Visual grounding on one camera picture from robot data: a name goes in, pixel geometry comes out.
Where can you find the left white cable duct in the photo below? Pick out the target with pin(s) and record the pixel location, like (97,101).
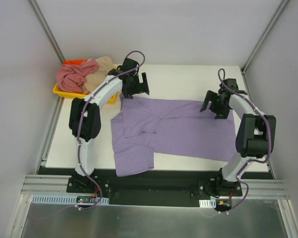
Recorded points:
(69,200)

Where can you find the pink t shirt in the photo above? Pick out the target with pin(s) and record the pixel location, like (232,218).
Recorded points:
(71,77)

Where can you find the beige t shirt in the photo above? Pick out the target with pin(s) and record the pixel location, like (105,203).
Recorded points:
(96,78)

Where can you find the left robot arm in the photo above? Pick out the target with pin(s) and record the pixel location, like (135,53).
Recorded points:
(85,119)

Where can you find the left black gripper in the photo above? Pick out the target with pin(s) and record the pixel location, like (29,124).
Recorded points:
(135,87)

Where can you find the aluminium front rail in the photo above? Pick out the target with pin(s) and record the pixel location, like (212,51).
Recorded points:
(56,184)

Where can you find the purple t shirt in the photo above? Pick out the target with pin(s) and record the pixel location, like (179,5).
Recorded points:
(146,126)

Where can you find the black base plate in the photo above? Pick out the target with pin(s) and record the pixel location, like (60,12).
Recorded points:
(152,188)

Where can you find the left aluminium frame post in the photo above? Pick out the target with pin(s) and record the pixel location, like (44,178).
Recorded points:
(46,29)

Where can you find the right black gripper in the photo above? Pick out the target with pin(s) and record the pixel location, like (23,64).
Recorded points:
(215,105)

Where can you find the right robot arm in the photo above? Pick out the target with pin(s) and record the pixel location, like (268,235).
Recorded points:
(254,141)

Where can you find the right aluminium frame post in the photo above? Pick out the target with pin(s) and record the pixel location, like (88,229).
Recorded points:
(283,4)

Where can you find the yellow plastic bin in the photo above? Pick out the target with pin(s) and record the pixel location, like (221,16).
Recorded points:
(67,94)

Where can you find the white cable duct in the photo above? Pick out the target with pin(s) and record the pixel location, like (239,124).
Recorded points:
(211,203)
(69,200)

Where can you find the right white cable duct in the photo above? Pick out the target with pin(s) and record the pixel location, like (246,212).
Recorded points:
(211,203)

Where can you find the aluminium frame post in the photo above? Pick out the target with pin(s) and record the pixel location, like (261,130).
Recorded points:
(46,29)
(283,4)

